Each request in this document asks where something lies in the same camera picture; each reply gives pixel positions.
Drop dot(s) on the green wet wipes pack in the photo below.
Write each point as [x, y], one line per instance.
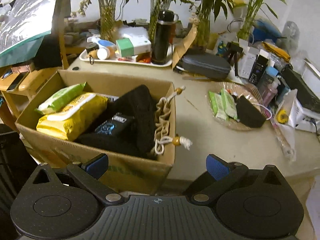
[60, 99]

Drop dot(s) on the black knit beanie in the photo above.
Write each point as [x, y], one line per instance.
[137, 103]

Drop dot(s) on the white plastic tray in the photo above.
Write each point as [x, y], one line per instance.
[140, 60]

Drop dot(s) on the orange white pill bottle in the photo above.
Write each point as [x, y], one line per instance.
[105, 53]

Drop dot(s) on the black thermos bottle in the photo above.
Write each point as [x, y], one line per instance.
[165, 21]

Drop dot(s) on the small black round speaker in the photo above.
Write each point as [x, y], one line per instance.
[92, 46]

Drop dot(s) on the silver green foil bag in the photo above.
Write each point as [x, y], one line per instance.
[22, 32]

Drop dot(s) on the cardboard box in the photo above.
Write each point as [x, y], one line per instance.
[120, 172]

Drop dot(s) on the right glass vase plant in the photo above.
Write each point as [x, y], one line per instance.
[205, 15]

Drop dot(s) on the beige drawstring pouch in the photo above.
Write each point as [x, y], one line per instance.
[161, 135]

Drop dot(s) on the white plastic bag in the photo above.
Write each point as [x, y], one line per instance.
[128, 31]

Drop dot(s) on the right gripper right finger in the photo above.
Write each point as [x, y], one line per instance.
[225, 175]

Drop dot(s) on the grey zip case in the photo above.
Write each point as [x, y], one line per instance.
[206, 64]

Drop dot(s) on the black tissue pack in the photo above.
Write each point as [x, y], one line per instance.
[117, 126]

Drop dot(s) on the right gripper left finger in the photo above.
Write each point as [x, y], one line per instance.
[86, 176]

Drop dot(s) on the black tall box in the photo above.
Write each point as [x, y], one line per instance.
[258, 69]

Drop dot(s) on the left glass vase plant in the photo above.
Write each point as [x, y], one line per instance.
[107, 12]

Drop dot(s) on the green white box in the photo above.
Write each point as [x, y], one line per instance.
[131, 46]

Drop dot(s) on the brown paper bag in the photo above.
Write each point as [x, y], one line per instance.
[182, 46]

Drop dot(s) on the wooden stool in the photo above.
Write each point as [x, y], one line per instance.
[28, 88]

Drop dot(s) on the yellow wet wipes pack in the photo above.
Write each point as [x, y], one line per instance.
[74, 118]

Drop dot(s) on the woven basket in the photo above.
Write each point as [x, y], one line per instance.
[238, 107]

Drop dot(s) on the tan keychain pouch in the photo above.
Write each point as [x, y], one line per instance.
[92, 56]

